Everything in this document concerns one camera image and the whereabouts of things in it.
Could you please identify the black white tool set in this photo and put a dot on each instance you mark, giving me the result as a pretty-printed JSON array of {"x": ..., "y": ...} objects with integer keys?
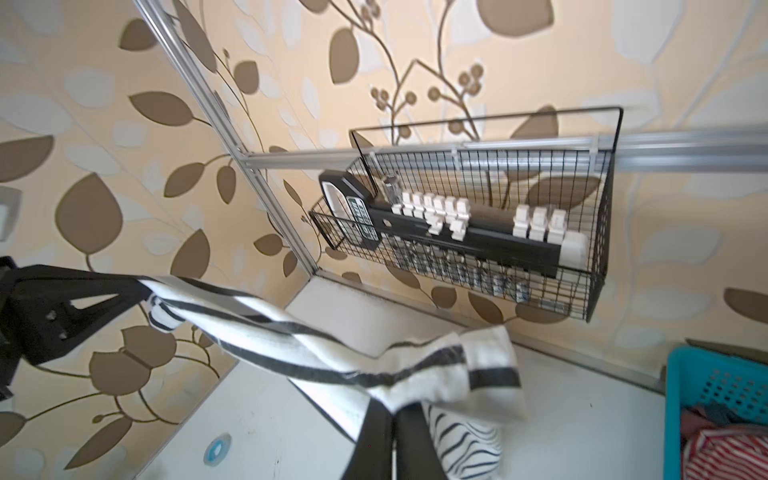
[{"x": 530, "y": 239}]

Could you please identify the back black wire basket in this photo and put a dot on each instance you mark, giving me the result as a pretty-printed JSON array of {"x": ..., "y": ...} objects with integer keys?
[{"x": 515, "y": 206}]

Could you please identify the teal plastic basket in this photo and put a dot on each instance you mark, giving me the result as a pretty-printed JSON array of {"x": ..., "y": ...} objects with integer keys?
[{"x": 698, "y": 376}]

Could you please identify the red white striped tank top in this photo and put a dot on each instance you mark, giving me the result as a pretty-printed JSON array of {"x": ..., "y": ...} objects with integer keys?
[{"x": 726, "y": 453}]

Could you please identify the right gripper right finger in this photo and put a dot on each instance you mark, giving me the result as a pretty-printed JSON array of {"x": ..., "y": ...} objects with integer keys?
[{"x": 416, "y": 457}]

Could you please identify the black white striped tank top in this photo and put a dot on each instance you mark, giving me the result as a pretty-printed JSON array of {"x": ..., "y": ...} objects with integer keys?
[{"x": 473, "y": 374}]

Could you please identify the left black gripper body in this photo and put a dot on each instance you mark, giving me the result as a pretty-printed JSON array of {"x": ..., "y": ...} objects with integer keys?
[{"x": 16, "y": 324}]

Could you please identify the aluminium frame back bar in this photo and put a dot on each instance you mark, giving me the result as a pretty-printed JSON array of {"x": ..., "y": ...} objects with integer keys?
[{"x": 715, "y": 150}]

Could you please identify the round sticker on table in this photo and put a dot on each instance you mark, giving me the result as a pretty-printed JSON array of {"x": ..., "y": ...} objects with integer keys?
[{"x": 217, "y": 450}]

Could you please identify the navy striped tank top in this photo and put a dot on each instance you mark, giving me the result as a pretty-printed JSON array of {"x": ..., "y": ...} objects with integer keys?
[{"x": 718, "y": 414}]

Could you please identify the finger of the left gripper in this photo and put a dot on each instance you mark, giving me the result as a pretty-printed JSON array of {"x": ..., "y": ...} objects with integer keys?
[
  {"x": 43, "y": 286},
  {"x": 48, "y": 330}
]

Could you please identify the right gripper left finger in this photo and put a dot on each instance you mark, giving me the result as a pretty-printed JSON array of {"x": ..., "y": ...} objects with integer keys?
[{"x": 373, "y": 452}]

